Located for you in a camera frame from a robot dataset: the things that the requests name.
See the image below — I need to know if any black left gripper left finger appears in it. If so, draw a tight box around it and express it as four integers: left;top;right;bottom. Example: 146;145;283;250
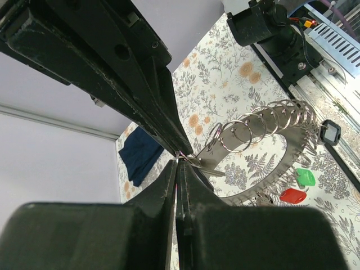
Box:
1;160;177;269

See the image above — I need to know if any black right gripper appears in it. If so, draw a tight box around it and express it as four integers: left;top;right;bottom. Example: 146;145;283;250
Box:
1;1;193;155

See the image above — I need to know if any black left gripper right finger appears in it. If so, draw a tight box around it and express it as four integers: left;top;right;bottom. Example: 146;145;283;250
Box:
176;161;348;269

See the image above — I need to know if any key with black tag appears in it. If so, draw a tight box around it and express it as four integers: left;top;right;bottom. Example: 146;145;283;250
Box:
185;157;226;192

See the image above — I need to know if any large metal keyring disc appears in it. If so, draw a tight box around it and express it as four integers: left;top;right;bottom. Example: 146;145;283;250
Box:
195;100;320;206

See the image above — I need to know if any dark blue folded cloth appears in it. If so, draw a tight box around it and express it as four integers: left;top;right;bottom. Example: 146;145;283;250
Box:
119;127;164;187

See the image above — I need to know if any red key tag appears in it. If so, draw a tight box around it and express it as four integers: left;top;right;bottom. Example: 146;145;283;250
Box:
280;188;307;204

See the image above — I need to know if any green key tag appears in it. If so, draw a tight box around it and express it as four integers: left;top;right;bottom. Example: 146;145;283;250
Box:
295;168;316;189

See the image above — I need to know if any key with black-white tag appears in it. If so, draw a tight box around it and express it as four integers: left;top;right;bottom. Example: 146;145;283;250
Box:
318;119;341;146

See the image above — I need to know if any white slotted cable duct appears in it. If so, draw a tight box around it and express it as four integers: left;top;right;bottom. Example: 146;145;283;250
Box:
308;22;359;78

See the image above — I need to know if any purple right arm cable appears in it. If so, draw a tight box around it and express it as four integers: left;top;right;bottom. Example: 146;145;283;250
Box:
320;0;360;36

